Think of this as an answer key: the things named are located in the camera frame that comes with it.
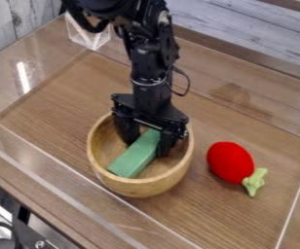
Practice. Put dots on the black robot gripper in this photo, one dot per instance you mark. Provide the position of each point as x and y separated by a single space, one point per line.
147 106

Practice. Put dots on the green rectangular block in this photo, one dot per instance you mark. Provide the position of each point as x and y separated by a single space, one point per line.
130 163

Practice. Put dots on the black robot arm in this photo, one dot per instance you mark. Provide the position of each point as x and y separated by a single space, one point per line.
143 25

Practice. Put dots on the brown wooden bowl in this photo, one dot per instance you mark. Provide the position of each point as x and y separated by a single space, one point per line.
162 173

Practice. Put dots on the red plush strawberry toy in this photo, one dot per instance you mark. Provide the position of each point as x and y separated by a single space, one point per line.
231 164

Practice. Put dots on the clear acrylic corner bracket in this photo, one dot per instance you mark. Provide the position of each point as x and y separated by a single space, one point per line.
89 40

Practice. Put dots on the black table clamp mount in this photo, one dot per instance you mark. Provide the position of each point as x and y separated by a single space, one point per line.
24 237

